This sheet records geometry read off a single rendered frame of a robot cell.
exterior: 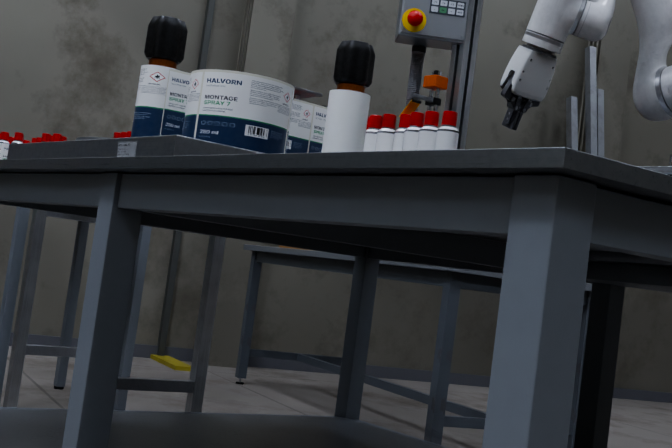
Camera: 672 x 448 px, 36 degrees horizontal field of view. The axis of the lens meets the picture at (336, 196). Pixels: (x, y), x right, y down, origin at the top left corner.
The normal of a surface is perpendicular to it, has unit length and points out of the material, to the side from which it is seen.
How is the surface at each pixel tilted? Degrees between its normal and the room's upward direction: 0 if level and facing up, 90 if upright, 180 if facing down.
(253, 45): 90
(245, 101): 90
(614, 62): 90
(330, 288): 90
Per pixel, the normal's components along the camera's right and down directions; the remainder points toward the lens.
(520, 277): -0.79, -0.15
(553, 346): 0.60, 0.02
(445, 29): 0.04, -0.07
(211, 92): -0.47, -0.13
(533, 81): 0.47, 0.41
